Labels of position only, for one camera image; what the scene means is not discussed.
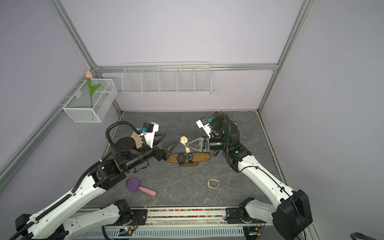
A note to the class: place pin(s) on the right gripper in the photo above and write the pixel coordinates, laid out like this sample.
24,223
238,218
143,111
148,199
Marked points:
202,144

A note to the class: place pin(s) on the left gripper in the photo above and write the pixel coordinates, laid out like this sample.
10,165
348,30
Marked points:
160,155

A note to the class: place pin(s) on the slim black watch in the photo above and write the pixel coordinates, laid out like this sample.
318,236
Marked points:
190,158

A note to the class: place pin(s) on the beige watch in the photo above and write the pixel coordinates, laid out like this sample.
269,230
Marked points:
184,140
213,184

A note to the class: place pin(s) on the chunky black watch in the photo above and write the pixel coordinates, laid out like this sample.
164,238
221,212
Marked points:
181,158

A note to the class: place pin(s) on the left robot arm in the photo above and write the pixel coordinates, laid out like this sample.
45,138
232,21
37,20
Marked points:
129,149

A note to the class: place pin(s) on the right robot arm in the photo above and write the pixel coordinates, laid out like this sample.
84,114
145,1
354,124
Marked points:
241,160

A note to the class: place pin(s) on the wooden watch stand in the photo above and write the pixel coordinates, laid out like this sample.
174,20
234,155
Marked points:
198,157

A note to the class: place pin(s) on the beige work glove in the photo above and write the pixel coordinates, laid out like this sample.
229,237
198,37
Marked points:
139,140

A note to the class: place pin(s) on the potted green plant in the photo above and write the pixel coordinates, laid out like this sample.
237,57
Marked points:
218,120

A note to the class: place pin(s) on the purple pink brush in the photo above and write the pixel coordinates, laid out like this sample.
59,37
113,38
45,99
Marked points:
133,185

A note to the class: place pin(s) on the white mesh box basket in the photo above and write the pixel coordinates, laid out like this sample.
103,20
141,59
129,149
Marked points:
78,107

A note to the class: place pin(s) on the artificial pink tulip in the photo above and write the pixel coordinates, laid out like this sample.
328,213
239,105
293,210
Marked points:
92,88

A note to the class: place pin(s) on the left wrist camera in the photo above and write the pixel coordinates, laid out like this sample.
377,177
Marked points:
148,132

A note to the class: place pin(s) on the white wire shelf basket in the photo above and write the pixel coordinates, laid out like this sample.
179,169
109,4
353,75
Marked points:
167,78

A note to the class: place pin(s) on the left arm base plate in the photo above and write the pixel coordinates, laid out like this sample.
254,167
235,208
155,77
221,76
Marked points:
134,217

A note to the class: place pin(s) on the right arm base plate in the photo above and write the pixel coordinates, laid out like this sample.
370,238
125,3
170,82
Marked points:
238,215

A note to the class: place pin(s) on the white vented cable duct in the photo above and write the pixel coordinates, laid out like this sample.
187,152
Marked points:
174,233

